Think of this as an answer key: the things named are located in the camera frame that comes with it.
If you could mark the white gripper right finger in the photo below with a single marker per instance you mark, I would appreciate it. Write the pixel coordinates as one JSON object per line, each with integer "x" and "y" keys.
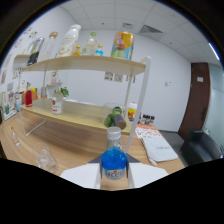
{"x": 146, "y": 175}

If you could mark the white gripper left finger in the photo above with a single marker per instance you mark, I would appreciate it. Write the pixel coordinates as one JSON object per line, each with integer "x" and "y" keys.
{"x": 81, "y": 176}

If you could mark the blue liquid bottle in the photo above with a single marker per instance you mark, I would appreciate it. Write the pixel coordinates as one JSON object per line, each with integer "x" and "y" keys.
{"x": 114, "y": 163}

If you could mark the small clear bottle orange cap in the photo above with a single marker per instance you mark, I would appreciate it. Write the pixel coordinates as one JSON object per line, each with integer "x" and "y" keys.
{"x": 15, "y": 138}

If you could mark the clear bottle cork lid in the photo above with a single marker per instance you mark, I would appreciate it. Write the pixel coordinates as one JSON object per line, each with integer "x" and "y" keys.
{"x": 49, "y": 48}

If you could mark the white milk bottle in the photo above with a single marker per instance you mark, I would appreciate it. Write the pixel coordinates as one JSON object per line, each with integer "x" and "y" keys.
{"x": 68, "y": 41}

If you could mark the yellow red lidded cup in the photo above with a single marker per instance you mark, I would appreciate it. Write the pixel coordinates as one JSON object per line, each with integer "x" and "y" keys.
{"x": 132, "y": 112}

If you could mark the small green cup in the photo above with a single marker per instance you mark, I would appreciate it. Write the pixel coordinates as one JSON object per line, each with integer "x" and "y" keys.
{"x": 6, "y": 109}

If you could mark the white notebook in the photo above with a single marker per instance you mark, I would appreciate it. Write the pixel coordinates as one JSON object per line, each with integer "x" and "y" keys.
{"x": 160, "y": 150}

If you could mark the clear glass with ice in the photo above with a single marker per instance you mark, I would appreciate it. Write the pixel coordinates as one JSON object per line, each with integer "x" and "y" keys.
{"x": 45, "y": 158}

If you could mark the black armchair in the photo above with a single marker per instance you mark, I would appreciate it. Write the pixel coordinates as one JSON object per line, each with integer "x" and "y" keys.
{"x": 200, "y": 148}

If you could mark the bowl of green limes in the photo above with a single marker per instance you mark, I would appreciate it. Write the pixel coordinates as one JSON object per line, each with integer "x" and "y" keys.
{"x": 110, "y": 118}

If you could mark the clear bottle red label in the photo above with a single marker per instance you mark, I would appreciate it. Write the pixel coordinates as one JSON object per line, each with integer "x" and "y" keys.
{"x": 57, "y": 105}

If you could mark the green potted plant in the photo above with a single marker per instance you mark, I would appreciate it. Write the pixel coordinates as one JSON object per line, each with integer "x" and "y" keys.
{"x": 64, "y": 91}

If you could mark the brown door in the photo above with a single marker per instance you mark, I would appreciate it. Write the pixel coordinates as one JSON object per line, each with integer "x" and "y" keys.
{"x": 195, "y": 100}

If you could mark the red liquid bottle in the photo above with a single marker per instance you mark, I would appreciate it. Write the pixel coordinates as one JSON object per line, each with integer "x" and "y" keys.
{"x": 29, "y": 98}

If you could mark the small yellow bottle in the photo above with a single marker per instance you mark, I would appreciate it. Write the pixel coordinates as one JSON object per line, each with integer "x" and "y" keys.
{"x": 77, "y": 51}

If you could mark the small blue bottle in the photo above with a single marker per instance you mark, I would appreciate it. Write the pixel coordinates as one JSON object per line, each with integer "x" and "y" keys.
{"x": 99, "y": 51}

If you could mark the black yellow snack bag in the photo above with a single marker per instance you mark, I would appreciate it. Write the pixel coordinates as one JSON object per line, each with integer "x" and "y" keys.
{"x": 35, "y": 51}

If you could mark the white frame wooden shelf rack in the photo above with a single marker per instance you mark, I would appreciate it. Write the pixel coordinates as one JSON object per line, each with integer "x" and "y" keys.
{"x": 83, "y": 65}

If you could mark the wooden wall shelf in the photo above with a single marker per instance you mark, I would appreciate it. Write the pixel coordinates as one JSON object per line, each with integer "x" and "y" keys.
{"x": 20, "y": 57}

